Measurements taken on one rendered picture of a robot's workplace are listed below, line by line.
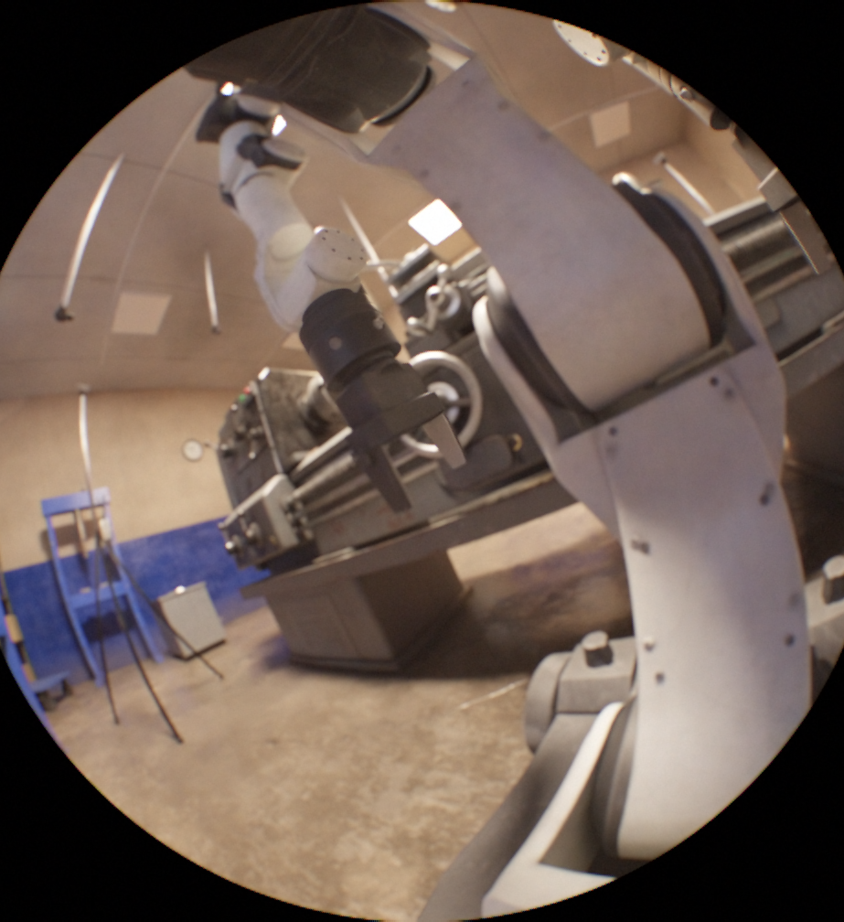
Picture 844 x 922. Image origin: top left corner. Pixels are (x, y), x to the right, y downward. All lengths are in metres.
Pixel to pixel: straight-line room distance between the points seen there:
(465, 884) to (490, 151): 0.61
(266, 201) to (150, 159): 2.66
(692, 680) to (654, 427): 0.15
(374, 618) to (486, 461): 0.73
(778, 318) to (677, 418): 0.80
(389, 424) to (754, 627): 0.29
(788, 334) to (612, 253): 0.83
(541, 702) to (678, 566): 0.38
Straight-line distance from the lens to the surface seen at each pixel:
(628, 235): 0.21
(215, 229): 3.44
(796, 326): 1.03
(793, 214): 0.37
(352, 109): 0.39
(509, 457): 0.64
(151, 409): 5.12
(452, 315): 0.66
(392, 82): 0.38
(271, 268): 0.43
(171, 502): 4.61
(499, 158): 0.27
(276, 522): 1.24
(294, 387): 1.56
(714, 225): 1.00
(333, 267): 0.34
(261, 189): 0.48
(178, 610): 3.01
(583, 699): 0.50
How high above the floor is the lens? 0.53
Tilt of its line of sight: 6 degrees up
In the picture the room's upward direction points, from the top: 24 degrees counter-clockwise
